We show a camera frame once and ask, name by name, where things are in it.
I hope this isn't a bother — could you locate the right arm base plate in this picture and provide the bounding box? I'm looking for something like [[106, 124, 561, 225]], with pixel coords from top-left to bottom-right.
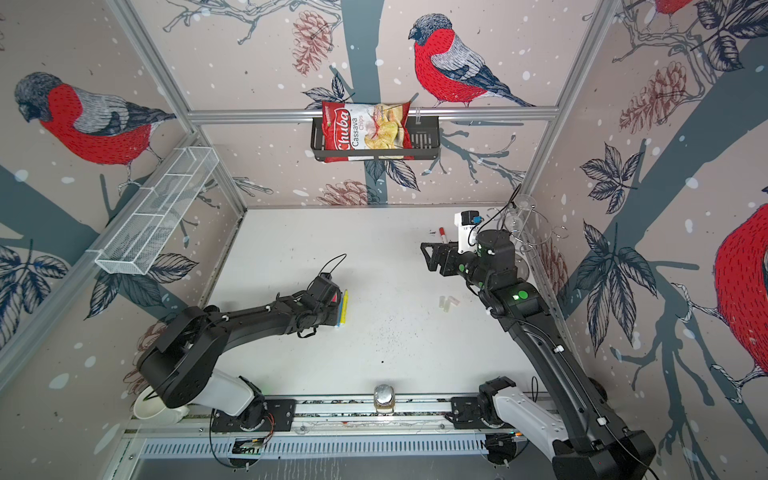
[[444, 396, 511, 430]]

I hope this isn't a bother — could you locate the chrome spiral glass holder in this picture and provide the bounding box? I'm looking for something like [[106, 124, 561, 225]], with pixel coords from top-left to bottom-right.
[[488, 194, 569, 289]]

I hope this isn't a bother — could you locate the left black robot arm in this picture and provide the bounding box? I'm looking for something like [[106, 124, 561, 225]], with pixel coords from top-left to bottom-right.
[[137, 272, 345, 428]]

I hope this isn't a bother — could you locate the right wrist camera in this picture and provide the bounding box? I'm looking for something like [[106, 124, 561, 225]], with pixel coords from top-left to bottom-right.
[[454, 210, 483, 254]]

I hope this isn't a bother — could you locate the blue pen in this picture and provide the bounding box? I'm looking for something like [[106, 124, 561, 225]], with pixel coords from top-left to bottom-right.
[[335, 293, 345, 328]]

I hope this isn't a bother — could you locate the yellow pen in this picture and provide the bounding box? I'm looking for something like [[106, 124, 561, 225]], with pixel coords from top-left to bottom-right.
[[341, 290, 349, 326]]

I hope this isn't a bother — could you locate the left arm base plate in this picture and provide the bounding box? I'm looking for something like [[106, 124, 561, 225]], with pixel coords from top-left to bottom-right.
[[210, 398, 297, 433]]

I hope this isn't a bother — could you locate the red cassava chips bag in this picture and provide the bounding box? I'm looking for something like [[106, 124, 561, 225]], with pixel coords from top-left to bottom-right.
[[317, 102, 412, 163]]

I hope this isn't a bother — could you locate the white mesh wall shelf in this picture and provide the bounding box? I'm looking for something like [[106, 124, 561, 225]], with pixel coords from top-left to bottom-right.
[[95, 146, 219, 275]]

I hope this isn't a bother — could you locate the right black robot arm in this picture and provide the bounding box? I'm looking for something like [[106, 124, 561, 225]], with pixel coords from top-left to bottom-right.
[[420, 230, 656, 479]]

